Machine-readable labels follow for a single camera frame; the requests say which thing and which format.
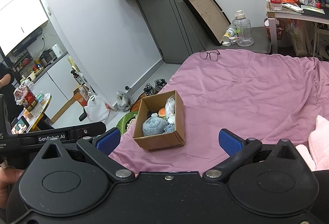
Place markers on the fluffy blue plush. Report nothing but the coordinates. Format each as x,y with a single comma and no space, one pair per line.
153,126

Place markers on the small blue-grey knitted toy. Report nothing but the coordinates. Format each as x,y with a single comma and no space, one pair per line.
170,128

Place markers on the grey door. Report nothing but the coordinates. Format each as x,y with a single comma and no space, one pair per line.
170,28

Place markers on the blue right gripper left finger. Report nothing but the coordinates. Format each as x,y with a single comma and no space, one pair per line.
97,150

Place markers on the flat black cardboard tray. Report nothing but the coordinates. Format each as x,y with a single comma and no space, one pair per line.
210,17

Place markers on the pink pig plush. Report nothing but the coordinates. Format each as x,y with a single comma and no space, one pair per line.
316,155

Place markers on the black lace fabric piece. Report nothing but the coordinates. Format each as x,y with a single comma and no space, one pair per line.
149,114

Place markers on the person left hand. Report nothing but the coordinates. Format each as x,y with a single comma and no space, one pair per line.
8,176

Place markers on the grey plastic bag on floor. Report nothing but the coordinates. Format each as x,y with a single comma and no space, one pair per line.
124,101

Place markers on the dark-framed eyeglasses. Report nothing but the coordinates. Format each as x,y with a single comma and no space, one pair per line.
212,55

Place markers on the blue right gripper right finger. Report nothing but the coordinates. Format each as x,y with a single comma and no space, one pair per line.
240,153

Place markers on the brown cardboard box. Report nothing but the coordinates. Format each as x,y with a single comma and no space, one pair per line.
156,142

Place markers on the large clear plastic jar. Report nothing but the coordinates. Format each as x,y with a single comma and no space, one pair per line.
243,31

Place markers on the white tissue pack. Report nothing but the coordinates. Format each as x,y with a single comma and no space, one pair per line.
171,119

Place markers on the pink bed sheet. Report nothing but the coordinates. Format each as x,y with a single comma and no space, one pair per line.
268,97

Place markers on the clear bag of white stuffing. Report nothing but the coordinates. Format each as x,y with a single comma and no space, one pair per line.
170,106

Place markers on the white plastic bag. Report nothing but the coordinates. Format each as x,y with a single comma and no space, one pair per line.
97,109

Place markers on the finger of the black left gripper seen sideways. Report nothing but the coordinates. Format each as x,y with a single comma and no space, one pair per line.
88,130

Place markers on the hamburger plush toy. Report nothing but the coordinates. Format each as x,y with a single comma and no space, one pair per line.
162,113

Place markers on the white supplement bottle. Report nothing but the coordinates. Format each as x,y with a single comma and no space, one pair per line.
230,32

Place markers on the white desk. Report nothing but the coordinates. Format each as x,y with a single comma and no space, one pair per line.
303,29

